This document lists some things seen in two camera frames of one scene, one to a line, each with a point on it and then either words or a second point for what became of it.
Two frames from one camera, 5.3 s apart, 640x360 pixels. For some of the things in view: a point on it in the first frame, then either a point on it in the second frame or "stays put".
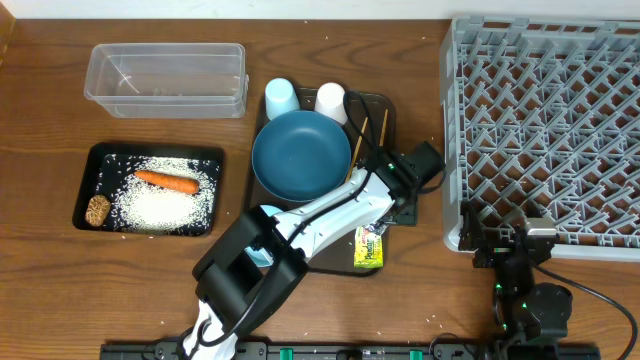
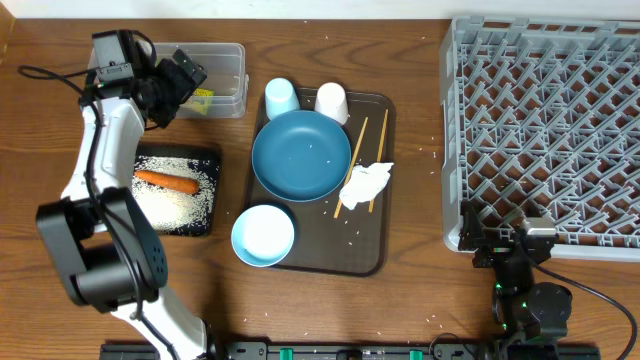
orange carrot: [177, 183] stays put
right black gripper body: [493, 254] stays put
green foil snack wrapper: [368, 245] to [201, 100]
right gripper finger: [472, 235] stays put
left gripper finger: [406, 201] to [196, 70]
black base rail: [372, 351] stays put
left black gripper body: [409, 216] to [168, 92]
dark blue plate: [301, 156] stays put
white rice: [138, 207] stays put
